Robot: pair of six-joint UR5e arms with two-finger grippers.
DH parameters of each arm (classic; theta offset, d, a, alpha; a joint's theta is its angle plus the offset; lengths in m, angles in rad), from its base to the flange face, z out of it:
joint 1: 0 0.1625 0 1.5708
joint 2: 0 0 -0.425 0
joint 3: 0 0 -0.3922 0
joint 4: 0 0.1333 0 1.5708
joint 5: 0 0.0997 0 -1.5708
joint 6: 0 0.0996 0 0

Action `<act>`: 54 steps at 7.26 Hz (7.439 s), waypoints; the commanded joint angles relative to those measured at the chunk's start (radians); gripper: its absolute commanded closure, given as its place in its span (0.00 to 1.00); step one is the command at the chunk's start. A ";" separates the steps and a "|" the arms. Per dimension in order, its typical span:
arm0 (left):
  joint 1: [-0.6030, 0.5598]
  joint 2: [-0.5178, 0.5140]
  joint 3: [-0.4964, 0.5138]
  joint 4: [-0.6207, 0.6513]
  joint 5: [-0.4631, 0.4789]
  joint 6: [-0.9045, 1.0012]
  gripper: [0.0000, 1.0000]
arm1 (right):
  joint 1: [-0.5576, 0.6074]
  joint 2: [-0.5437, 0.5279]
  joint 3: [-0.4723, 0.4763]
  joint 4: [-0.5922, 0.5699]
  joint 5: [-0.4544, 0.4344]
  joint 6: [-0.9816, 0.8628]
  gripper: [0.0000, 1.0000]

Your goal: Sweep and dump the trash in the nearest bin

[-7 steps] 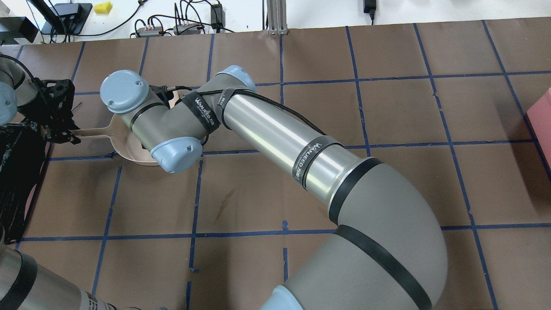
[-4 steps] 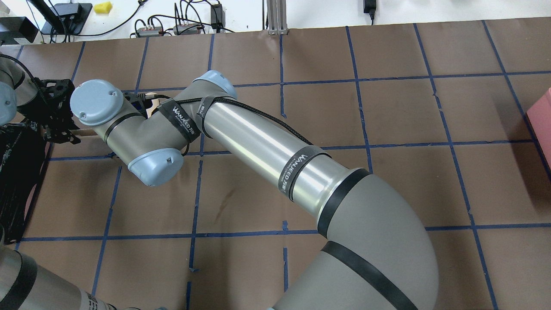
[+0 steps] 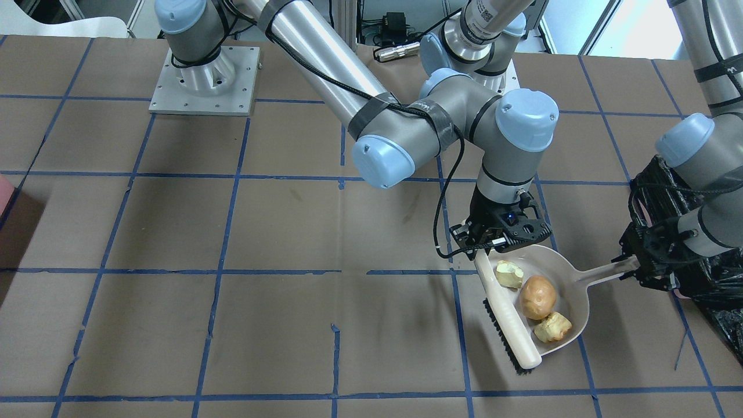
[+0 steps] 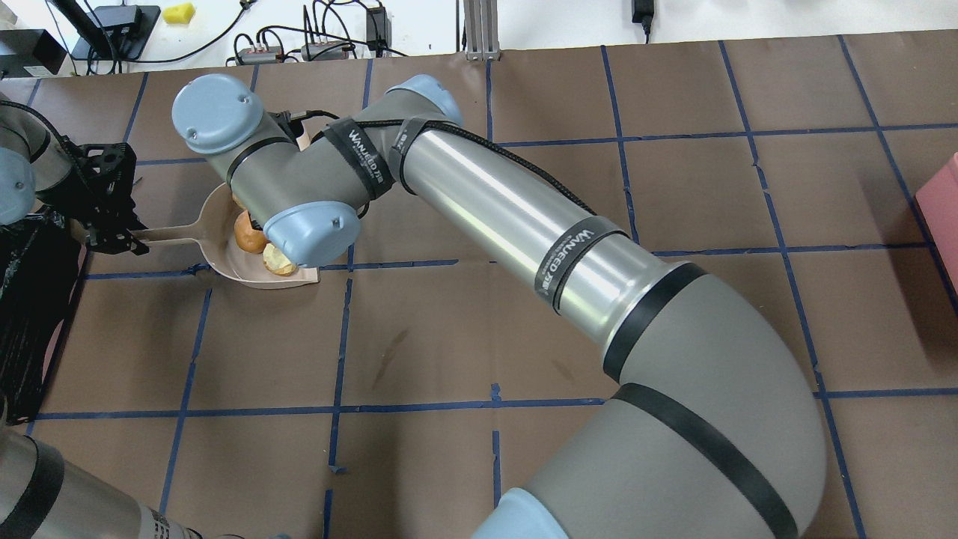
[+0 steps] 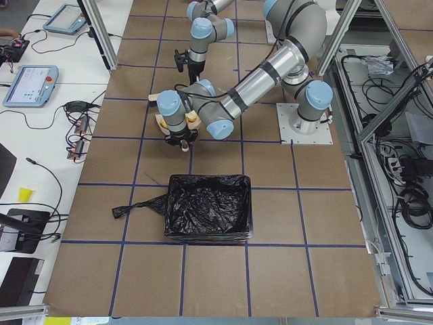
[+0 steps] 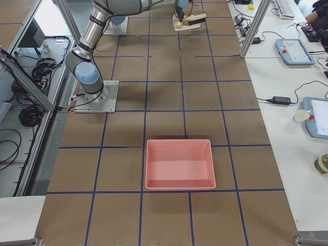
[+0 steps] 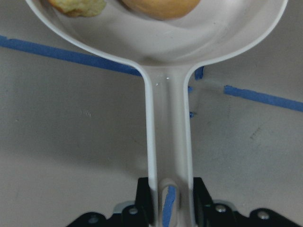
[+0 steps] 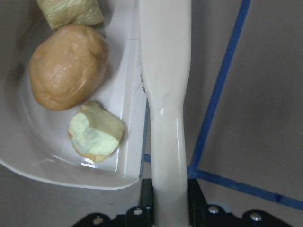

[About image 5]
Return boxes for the cable bundle in cabinet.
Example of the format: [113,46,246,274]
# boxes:
[392,182,433,231]

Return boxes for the usb adapter near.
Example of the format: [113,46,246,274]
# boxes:
[66,140,86,162]

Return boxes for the black box on desk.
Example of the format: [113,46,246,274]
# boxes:
[1,257,44,307]

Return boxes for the teach pendant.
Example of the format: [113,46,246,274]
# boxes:
[43,3,86,35]
[3,65,59,108]

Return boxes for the aluminium frame post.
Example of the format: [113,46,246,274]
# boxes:
[77,0,118,71]

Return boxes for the near teach pendant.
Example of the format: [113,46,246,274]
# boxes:
[3,65,59,108]

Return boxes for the crumpled plastic wrap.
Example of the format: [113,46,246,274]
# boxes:
[363,55,394,75]

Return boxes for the far teach pendant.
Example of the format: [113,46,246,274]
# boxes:
[43,3,86,35]

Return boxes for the torn bread piece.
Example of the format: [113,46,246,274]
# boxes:
[186,114,197,123]
[160,119,168,129]

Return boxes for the usb adapter far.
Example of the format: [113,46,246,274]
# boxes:
[74,114,89,135]

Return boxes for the beige hand brush black bristles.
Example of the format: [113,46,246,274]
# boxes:
[148,93,159,102]

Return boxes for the black device with cables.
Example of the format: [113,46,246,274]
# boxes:
[1,209,50,254]

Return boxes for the yellow sponge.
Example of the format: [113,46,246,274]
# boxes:
[18,187,35,202]

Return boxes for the black bin with bag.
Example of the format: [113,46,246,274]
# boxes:
[112,174,254,242]

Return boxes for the usb adapter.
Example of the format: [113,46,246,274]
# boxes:
[74,114,89,135]
[66,140,86,162]

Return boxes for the beige plastic dustpan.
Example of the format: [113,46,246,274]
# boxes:
[155,111,201,152]

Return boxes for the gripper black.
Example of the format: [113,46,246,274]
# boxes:
[174,49,206,85]
[165,130,198,147]

